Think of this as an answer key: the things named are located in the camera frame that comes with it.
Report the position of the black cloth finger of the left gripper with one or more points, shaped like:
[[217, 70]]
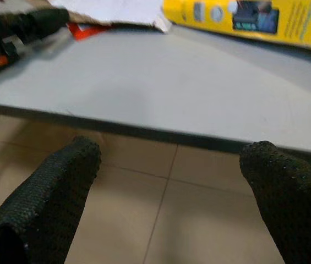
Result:
[[42, 22]]

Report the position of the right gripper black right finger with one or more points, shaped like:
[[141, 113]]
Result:
[[290, 198]]

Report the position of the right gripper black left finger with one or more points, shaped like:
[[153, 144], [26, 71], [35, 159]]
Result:
[[48, 198]]

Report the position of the yellow printed package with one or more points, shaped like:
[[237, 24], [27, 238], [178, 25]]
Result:
[[295, 24]]

